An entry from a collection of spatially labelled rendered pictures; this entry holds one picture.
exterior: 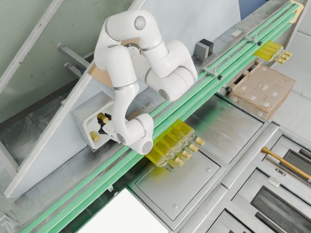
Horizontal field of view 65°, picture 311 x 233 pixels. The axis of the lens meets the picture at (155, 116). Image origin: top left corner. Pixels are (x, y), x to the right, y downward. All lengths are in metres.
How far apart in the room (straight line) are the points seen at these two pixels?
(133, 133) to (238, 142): 0.90
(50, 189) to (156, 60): 0.76
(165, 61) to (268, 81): 4.76
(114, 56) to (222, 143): 0.99
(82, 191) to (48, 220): 0.18
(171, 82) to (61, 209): 0.73
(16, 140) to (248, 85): 4.48
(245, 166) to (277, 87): 4.14
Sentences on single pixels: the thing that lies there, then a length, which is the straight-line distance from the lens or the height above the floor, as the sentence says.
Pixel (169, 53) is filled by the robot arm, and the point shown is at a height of 1.01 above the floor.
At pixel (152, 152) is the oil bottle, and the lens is 1.27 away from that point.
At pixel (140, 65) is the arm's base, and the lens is 1.02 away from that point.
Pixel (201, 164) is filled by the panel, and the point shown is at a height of 1.20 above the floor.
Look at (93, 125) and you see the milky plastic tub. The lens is 1.21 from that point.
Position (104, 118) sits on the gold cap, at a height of 0.85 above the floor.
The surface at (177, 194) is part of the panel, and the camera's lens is 1.33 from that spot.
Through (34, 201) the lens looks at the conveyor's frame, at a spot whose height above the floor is 0.82.
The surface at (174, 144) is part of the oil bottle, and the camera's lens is 1.29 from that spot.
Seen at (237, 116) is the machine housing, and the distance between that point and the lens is 1.72.
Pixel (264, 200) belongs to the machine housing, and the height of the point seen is 1.56.
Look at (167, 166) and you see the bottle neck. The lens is 1.24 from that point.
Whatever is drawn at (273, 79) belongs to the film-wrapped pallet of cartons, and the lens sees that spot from 5.66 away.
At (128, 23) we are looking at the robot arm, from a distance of 0.79.
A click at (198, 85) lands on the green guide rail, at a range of 1.43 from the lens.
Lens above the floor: 1.49
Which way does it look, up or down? 27 degrees down
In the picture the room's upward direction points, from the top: 126 degrees clockwise
